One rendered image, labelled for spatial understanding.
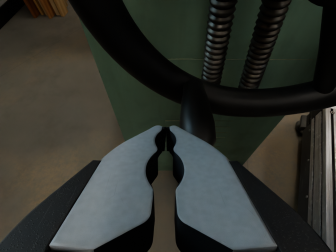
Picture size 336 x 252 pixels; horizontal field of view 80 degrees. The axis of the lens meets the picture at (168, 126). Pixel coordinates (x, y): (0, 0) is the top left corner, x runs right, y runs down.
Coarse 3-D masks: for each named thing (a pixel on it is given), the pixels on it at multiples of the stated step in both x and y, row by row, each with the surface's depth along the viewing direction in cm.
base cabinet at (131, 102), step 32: (128, 0) 28; (160, 0) 28; (192, 0) 28; (256, 0) 28; (160, 32) 32; (192, 32) 32; (288, 32) 32; (96, 64) 38; (192, 64) 38; (224, 64) 38; (288, 64) 38; (128, 96) 45; (160, 96) 45; (128, 128) 57; (224, 128) 56; (256, 128) 57; (160, 160) 77
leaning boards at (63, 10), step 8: (24, 0) 138; (32, 0) 144; (40, 0) 137; (48, 0) 143; (56, 0) 140; (64, 0) 154; (32, 8) 144; (40, 8) 147; (48, 8) 144; (56, 8) 146; (64, 8) 149; (48, 16) 147
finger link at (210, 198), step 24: (168, 144) 12; (192, 144) 10; (192, 168) 8; (216, 168) 8; (192, 192) 7; (216, 192) 7; (240, 192) 7; (192, 216) 6; (216, 216) 6; (240, 216) 6; (192, 240) 6; (216, 240) 6; (240, 240) 6; (264, 240) 6
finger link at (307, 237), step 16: (240, 176) 8; (256, 192) 7; (272, 192) 7; (256, 208) 7; (272, 208) 7; (288, 208) 7; (272, 224) 6; (288, 224) 6; (304, 224) 6; (288, 240) 6; (304, 240) 6; (320, 240) 6
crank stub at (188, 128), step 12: (192, 84) 15; (192, 96) 14; (204, 96) 15; (180, 108) 15; (192, 108) 14; (204, 108) 14; (180, 120) 14; (192, 120) 13; (204, 120) 13; (192, 132) 13; (204, 132) 13
